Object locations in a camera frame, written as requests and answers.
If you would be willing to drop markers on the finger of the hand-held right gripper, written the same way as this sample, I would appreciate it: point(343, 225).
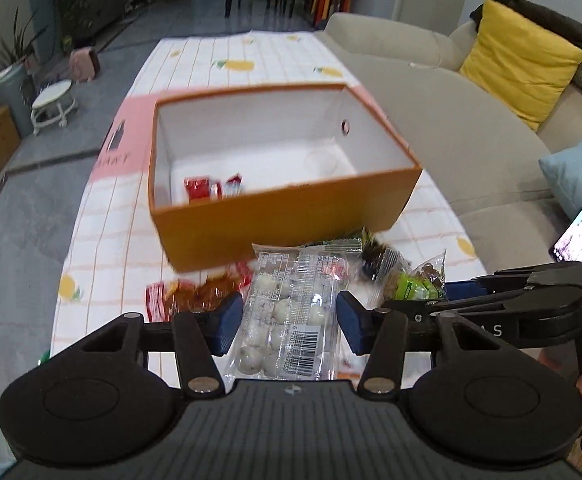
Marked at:
point(531, 282)
point(536, 322)

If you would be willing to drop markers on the grey planter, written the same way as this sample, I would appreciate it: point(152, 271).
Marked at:
point(13, 95)

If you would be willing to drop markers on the light blue cushion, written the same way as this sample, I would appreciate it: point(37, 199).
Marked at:
point(571, 175)

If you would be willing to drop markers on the long leaved plant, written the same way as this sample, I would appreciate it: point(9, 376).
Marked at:
point(13, 47)

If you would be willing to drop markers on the white round stool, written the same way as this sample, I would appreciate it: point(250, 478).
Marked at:
point(53, 97)

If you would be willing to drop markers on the beige sofa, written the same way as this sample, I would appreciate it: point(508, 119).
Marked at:
point(451, 110)

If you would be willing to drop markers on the pink box lid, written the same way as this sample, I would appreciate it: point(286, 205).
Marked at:
point(126, 130)

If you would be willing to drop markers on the red orange snack packet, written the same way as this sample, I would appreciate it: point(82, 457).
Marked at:
point(186, 295)

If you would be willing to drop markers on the dark green snack packet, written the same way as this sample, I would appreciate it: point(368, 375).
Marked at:
point(378, 260)

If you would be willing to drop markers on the small red snack packet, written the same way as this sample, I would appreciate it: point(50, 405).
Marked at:
point(233, 184)

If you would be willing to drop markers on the green striped snack packet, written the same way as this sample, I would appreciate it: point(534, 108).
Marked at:
point(336, 244)

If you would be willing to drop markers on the leafy climbing plant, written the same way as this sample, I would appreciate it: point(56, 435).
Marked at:
point(68, 0)

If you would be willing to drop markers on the orange cardboard box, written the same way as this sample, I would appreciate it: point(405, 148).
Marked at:
point(281, 220)

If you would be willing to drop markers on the smartphone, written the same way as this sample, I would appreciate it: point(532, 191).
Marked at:
point(578, 232)

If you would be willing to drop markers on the light green snack packet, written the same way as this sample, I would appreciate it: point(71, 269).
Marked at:
point(413, 285)

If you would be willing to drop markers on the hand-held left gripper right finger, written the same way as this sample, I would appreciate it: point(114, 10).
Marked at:
point(351, 325)

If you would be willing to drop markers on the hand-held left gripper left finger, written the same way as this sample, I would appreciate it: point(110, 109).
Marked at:
point(227, 322)

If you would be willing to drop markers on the black garment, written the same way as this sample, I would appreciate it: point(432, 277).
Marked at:
point(546, 20)

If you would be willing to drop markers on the checked lemon print tablecloth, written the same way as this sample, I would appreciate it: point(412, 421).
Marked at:
point(116, 230)

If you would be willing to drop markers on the yellow cushion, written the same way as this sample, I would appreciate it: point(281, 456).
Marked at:
point(516, 65)

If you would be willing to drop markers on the clear packet of white balls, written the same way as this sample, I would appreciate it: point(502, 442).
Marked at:
point(291, 280)

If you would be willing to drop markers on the pink stool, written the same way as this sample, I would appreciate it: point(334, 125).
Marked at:
point(85, 64)

